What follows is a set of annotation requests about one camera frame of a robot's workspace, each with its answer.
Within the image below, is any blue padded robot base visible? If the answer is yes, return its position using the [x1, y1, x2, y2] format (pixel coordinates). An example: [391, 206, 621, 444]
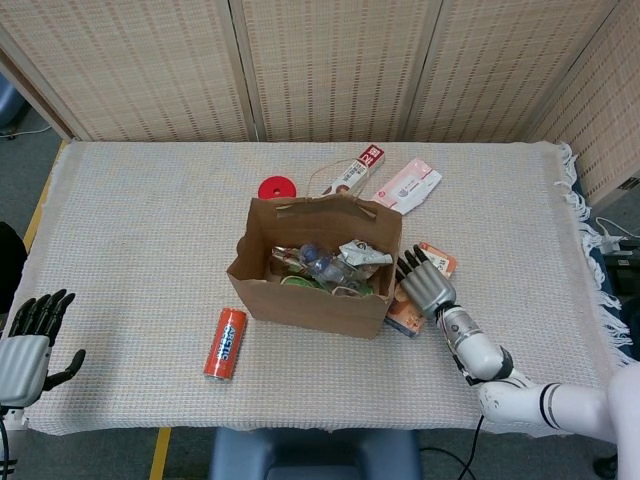
[208, 427, 421, 480]

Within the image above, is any white power strip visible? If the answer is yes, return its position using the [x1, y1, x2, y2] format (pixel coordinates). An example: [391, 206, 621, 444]
[594, 217, 640, 256]

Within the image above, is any white blue snack packet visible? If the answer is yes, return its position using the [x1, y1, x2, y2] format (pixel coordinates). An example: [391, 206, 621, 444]
[338, 239, 395, 270]

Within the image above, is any blue orange biscuit box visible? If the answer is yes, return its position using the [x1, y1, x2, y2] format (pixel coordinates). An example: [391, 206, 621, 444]
[384, 242, 459, 340]

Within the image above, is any orange soda can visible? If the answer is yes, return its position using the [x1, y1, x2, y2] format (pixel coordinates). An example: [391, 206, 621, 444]
[203, 307, 249, 384]

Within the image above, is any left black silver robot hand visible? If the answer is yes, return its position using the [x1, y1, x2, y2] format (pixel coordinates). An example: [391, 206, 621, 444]
[0, 289, 87, 409]

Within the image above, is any red gold snack packet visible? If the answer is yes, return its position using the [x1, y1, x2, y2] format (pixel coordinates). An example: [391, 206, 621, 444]
[271, 245, 306, 267]

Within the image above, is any black plastic bin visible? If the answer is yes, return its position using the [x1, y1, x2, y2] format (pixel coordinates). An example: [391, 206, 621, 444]
[602, 253, 640, 296]

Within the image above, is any brown paper bag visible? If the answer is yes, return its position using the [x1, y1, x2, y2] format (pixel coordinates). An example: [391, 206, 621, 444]
[225, 158, 405, 341]

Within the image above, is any long white red cookie box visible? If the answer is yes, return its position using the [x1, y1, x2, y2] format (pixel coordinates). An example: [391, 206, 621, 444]
[319, 143, 389, 200]

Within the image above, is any dark blue mat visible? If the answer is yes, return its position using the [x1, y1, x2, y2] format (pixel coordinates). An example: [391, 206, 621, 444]
[567, 172, 615, 296]

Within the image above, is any black cable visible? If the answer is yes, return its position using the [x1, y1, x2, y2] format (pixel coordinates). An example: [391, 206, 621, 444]
[417, 369, 489, 480]

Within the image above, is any bamboo folding screen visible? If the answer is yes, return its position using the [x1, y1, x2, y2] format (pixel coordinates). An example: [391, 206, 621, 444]
[0, 0, 640, 206]

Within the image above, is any clear plastic bottle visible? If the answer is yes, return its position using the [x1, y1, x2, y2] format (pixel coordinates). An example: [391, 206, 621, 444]
[297, 243, 352, 290]

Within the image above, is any red round lid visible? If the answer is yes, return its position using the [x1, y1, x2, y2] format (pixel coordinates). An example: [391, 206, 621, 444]
[258, 175, 297, 202]

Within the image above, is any pink white wipes packet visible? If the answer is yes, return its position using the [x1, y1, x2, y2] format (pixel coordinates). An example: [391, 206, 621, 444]
[371, 158, 444, 215]

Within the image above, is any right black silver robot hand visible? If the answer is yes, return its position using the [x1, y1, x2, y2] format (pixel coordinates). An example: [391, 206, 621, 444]
[394, 243, 460, 321]

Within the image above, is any green chips can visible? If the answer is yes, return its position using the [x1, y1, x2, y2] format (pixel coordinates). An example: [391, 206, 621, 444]
[278, 273, 375, 300]

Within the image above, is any white woven tablecloth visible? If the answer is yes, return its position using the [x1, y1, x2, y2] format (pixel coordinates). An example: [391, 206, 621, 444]
[22, 139, 640, 436]

